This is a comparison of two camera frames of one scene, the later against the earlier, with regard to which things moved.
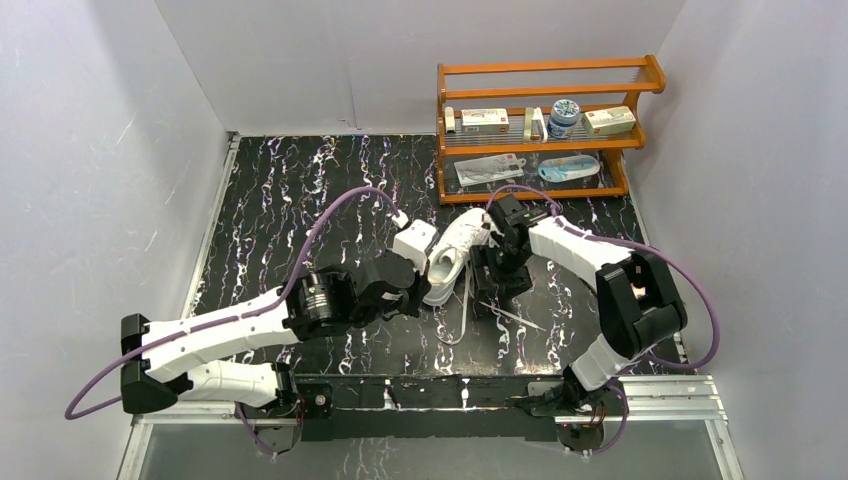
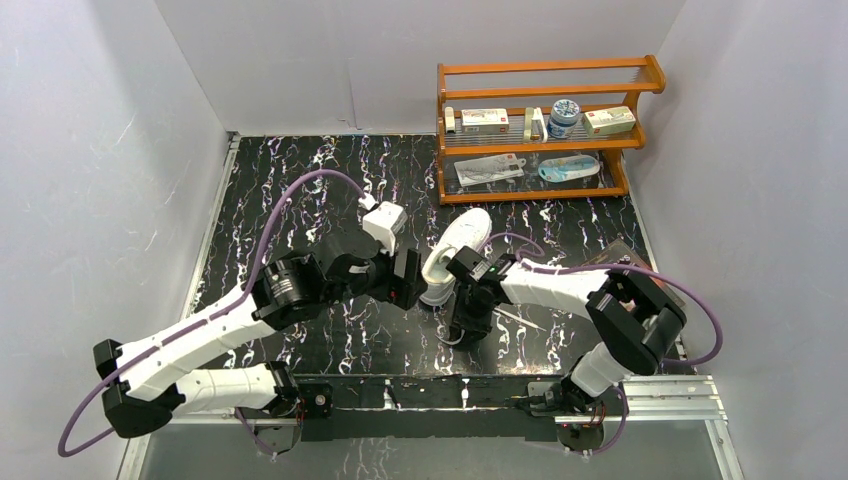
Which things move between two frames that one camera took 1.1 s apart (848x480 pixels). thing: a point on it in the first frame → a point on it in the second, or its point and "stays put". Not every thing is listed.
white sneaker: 452,253 stays put
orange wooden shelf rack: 538,130 stays put
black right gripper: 516,282 → 478,328
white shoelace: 465,317 stays put
